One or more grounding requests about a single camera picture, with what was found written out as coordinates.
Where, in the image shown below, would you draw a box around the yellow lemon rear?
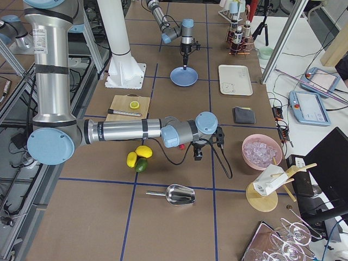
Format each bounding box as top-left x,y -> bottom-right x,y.
135,145 -> 153,158

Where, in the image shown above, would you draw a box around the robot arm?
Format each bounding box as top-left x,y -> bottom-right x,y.
24,1 -> 212,165
146,0 -> 201,71

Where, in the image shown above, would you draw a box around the lemon half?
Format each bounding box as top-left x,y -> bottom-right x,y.
129,101 -> 140,110

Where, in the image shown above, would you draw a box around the yellow lemon front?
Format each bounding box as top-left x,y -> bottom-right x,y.
126,152 -> 138,168

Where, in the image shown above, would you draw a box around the dark bottle white cap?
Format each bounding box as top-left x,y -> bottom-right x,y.
233,26 -> 243,45

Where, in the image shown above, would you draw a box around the wooden stand with carton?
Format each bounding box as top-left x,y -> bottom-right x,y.
246,163 -> 317,212

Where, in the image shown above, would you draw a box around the green lime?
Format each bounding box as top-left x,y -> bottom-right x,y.
134,158 -> 148,172

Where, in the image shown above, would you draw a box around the blue teach pendant near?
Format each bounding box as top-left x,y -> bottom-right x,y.
289,91 -> 331,126

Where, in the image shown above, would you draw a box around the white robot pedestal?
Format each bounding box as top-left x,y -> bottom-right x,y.
97,0 -> 146,89

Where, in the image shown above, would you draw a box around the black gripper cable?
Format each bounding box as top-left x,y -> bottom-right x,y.
152,126 -> 234,179

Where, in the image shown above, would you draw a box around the wooden cutting board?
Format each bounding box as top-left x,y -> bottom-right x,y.
106,95 -> 150,121

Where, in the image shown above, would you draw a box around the white cup rack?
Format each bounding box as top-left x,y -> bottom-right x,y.
218,0 -> 246,21

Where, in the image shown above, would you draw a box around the mint green bowl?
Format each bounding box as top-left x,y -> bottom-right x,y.
258,46 -> 274,60

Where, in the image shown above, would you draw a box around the copper wire bottle rack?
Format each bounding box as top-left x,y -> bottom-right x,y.
227,31 -> 254,55

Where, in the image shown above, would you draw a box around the clear glasses on tray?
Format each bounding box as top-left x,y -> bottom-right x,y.
241,218 -> 322,260

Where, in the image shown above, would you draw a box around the blue teach pendant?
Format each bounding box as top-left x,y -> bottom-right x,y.
289,91 -> 331,126
300,67 -> 340,98

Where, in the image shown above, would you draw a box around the black monitor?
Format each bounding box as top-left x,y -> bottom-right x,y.
303,127 -> 347,225

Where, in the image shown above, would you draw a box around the yellow lemon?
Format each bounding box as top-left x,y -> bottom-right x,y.
126,152 -> 138,168
135,145 -> 153,158

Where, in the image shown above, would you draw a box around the grey folded cloth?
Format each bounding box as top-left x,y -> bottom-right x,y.
232,107 -> 256,124

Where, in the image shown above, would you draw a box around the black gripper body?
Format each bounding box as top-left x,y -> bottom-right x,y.
192,141 -> 207,157
180,41 -> 201,58

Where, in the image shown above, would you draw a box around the pink bowl of ice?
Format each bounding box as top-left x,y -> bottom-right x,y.
241,134 -> 283,170

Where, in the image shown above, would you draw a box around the blue plate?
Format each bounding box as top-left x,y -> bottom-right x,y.
170,67 -> 198,87

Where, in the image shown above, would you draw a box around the cream bear tray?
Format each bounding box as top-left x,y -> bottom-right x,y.
218,65 -> 253,96

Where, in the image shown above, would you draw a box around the aluminium frame post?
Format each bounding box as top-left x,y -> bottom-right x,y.
260,0 -> 308,84

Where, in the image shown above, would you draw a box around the steel ice scoop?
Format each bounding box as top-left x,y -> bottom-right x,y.
146,184 -> 196,206

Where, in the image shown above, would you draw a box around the blue teach pendant far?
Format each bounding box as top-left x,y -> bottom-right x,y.
300,67 -> 340,98

